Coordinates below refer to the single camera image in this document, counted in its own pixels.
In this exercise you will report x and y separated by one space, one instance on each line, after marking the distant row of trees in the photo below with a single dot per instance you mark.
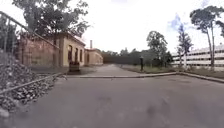
123 57

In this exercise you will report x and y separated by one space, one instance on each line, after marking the concrete kerb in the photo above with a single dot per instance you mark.
140 75

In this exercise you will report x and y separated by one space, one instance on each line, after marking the dark container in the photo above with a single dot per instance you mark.
74 67

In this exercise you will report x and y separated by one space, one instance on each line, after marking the grey asphalt ground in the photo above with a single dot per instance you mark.
126 103

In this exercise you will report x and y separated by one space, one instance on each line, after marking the yellow brick building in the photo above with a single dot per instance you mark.
71 51

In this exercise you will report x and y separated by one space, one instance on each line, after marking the round-crowned tree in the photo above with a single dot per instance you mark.
156 43

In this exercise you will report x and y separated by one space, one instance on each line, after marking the grass strip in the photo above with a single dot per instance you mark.
166 70

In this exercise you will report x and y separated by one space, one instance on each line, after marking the narrow tree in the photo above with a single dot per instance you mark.
184 43

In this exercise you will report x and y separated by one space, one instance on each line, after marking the large leafy tree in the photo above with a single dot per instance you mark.
53 16

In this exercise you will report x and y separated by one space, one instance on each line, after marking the long white building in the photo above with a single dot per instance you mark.
203 56

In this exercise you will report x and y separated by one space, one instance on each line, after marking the grey rubble pile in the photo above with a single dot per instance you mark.
20 83

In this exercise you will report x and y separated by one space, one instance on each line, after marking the metal fence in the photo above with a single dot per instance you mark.
13 36

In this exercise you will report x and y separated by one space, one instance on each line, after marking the tall thin-trunked trees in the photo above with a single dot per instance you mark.
208 20

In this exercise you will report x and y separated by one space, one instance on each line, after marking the dark post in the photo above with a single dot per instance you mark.
141 64

